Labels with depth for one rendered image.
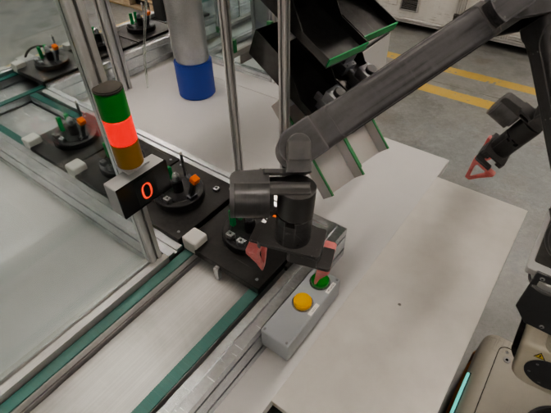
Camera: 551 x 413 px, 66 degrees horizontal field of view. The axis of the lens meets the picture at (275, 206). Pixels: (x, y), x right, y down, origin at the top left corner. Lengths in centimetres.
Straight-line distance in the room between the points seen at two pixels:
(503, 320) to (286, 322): 152
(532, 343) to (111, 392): 96
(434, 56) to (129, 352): 80
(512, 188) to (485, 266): 181
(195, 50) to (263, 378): 127
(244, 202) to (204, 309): 45
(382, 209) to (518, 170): 197
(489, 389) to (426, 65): 129
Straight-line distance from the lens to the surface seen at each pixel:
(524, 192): 303
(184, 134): 165
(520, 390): 178
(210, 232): 108
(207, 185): 122
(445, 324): 110
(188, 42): 177
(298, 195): 60
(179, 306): 102
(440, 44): 70
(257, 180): 61
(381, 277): 114
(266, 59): 108
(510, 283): 245
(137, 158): 83
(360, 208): 131
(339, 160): 119
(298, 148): 59
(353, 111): 63
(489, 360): 180
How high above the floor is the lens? 174
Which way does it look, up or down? 43 degrees down
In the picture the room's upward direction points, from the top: 1 degrees counter-clockwise
